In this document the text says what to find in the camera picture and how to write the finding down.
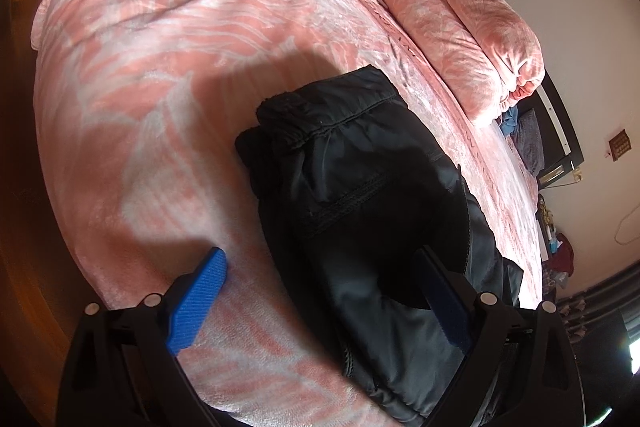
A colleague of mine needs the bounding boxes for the blue crumpled garment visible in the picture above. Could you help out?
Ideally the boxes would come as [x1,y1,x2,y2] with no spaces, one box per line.
[498,106,518,136]

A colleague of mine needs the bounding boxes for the black bedside table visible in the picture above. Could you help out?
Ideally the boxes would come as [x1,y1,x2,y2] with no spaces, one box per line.
[536,194,559,257]

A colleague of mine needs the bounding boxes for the black wooden headboard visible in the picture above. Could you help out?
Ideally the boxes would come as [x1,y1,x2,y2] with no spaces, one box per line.
[516,74,585,188]

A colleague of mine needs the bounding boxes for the black quilted pants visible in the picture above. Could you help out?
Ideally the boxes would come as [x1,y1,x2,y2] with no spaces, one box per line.
[235,66,523,426]

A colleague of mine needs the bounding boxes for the brown wall ornament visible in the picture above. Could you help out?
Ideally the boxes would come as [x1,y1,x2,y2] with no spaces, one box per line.
[608,129,631,161]

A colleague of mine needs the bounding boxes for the pink sweet dream bedspread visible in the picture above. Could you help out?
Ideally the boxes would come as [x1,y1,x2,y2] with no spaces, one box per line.
[31,0,542,426]

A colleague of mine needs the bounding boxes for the dark patterned curtain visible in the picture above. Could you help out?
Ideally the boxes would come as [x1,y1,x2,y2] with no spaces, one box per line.
[558,262,639,346]

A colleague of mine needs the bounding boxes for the dark grey pillow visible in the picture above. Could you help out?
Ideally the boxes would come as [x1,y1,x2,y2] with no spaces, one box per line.
[512,109,546,176]

